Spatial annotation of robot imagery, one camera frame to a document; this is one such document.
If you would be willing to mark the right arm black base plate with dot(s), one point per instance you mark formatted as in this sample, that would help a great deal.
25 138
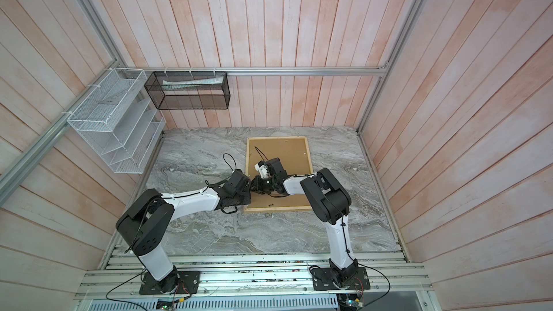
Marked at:
327 279

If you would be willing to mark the aluminium slotted base rails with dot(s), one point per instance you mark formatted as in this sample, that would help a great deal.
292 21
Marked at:
257 275

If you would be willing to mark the light wooden picture frame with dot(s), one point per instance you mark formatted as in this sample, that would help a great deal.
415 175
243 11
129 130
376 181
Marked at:
276 209

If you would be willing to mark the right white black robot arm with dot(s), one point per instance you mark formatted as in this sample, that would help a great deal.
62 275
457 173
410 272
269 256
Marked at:
330 202

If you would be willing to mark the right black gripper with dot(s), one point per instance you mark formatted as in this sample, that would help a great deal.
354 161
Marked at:
258 185

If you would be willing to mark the brown cardboard backing board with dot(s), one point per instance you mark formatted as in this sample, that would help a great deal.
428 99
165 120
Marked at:
281 155

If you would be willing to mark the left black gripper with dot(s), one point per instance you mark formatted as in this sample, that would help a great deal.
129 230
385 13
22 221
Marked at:
248 198

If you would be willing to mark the white wire mesh shelf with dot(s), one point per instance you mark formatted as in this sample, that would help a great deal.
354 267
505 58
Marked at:
118 123

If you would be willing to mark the black wire mesh basket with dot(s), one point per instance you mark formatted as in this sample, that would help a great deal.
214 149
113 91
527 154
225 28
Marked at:
164 100

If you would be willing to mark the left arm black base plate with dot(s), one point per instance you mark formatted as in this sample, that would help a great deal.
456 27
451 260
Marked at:
177 281

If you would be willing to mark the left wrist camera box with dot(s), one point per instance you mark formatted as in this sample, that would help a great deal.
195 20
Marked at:
238 180

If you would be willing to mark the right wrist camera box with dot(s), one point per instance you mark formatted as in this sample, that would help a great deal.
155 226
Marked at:
276 169

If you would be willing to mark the aluminium wall rail frame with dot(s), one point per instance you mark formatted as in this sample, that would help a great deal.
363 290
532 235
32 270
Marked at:
54 53

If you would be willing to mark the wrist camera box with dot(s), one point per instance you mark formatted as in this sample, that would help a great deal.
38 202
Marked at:
238 180
276 169

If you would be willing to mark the paper sheet inside black basket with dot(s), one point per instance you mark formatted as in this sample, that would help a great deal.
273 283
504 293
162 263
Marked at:
193 86

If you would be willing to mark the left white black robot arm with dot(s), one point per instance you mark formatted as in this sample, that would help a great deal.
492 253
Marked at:
143 225

